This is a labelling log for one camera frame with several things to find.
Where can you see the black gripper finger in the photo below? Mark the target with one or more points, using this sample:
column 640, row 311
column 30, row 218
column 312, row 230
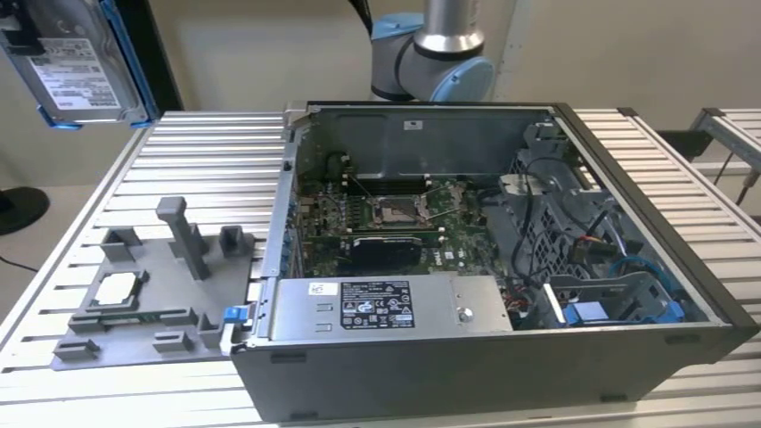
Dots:
column 17, row 42

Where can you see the hard disk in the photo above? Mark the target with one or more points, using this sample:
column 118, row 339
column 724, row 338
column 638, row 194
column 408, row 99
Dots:
column 77, row 76

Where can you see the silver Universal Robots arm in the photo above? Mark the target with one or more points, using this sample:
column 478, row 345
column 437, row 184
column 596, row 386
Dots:
column 452, row 27

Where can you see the grey metal disk bay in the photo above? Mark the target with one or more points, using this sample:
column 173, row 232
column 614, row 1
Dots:
column 546, row 241

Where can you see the round black stand base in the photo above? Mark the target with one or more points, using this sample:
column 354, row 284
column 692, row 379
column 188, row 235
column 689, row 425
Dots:
column 24, row 209

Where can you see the silver CPU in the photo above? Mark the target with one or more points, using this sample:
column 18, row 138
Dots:
column 118, row 290

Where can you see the grey parts rack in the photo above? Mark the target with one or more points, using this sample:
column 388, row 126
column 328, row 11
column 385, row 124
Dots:
column 166, row 285

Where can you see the thin metal locking lever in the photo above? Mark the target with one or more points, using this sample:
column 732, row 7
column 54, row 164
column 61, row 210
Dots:
column 362, row 185

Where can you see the black RAM slot bank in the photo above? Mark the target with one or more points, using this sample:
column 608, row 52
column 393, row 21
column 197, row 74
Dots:
column 389, row 184

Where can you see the blue case latch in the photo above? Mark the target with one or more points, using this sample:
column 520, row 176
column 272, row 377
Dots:
column 234, row 315

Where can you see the CPU socket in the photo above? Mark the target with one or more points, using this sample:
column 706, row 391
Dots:
column 397, row 212

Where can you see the silver power supply unit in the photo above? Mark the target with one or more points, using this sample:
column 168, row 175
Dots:
column 297, row 307

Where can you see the black graphics card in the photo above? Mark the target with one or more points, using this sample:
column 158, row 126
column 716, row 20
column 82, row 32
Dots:
column 382, row 256

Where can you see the green motherboard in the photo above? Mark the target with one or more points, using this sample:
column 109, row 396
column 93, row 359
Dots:
column 457, row 249

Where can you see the dark grey PC case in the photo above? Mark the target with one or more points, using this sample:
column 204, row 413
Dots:
column 428, row 379

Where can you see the blue plastic bay clip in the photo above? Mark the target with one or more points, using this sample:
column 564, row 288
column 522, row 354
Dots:
column 585, row 313

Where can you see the black upright post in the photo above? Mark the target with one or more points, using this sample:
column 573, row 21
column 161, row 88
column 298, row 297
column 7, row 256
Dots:
column 162, row 53

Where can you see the aluminium side table frame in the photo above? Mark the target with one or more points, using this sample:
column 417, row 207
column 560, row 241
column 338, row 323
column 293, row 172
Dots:
column 725, row 129

